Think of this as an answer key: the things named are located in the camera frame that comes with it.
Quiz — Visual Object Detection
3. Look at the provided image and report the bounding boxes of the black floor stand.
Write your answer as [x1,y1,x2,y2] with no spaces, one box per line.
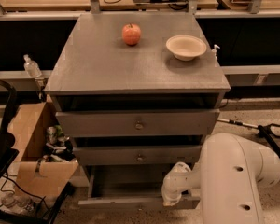
[218,119,280,159]

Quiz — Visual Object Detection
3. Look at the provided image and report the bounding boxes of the grey drawer cabinet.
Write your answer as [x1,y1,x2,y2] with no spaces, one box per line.
[44,12,231,188]

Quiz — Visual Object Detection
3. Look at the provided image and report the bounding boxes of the cans inside cardboard box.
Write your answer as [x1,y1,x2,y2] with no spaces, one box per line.
[43,125,75,162]

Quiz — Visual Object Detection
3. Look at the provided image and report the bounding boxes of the black cart frame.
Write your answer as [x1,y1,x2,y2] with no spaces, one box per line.
[0,80,74,224]

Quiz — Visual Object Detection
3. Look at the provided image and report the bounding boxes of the white pump bottle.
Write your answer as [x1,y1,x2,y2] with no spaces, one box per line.
[212,44,220,60]

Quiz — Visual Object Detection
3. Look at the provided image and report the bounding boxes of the clear sanitizer bottle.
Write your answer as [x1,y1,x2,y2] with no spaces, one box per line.
[23,54,42,77]

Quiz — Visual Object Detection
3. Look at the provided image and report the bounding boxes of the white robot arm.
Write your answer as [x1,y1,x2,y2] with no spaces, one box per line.
[161,133,280,224]

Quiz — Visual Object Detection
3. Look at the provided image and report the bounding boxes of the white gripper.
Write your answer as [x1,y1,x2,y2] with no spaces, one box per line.
[161,162,191,206]

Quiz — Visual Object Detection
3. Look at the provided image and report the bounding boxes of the grey bottom drawer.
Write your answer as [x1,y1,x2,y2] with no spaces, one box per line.
[78,164,200,211]

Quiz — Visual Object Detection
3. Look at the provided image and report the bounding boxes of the grey top drawer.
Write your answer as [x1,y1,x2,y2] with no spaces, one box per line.
[56,109,219,137]

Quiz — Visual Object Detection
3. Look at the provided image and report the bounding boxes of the white paper bowl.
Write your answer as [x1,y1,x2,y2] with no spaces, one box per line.
[166,35,207,62]

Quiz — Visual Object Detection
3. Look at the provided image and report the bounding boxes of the red apple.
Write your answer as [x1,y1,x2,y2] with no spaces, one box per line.
[121,23,141,46]

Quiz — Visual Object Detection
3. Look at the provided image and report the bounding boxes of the brown cardboard box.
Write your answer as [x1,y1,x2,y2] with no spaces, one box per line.
[8,103,78,197]

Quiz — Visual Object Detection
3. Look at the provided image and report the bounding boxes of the grey middle drawer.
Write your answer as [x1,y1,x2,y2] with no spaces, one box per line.
[74,145,201,166]

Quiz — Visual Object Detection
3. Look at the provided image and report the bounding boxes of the grey drawer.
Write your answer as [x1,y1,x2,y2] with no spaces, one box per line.
[74,145,201,166]
[56,109,219,137]
[78,164,200,211]

